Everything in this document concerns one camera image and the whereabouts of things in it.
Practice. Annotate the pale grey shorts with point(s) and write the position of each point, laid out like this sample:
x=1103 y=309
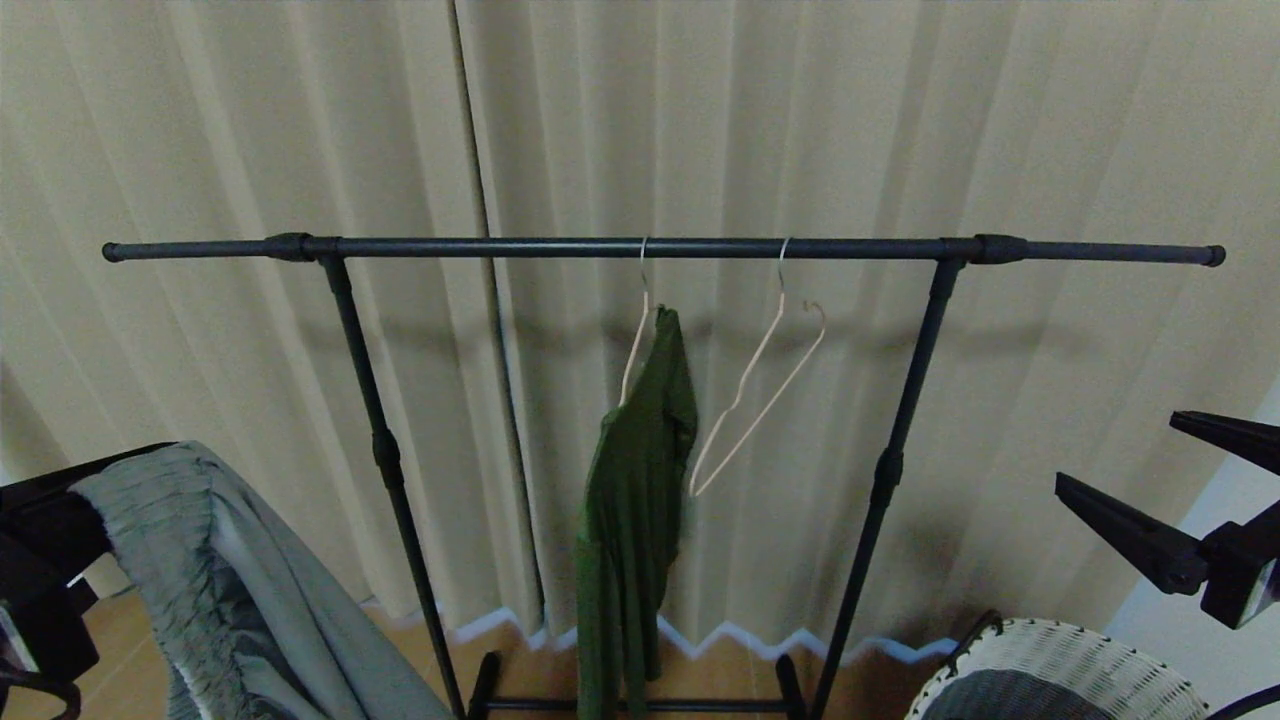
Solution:
x=250 y=600

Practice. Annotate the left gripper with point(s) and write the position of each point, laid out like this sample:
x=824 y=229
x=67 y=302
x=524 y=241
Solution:
x=40 y=580

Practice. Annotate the black clothes rack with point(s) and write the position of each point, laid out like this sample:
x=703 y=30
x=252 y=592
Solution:
x=600 y=248

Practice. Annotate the white laundry basket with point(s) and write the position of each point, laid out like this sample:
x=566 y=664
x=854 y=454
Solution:
x=1060 y=650

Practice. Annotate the beige curtain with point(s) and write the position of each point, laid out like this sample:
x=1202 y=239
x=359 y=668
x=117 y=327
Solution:
x=250 y=120

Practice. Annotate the pink clothes hanger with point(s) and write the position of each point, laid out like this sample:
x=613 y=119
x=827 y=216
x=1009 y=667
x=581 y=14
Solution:
x=745 y=385
x=634 y=350

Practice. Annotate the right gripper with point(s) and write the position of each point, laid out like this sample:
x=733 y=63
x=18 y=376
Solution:
x=1250 y=570

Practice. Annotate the green printed sleeveless shirt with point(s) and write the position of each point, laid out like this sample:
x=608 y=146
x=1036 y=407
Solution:
x=630 y=520

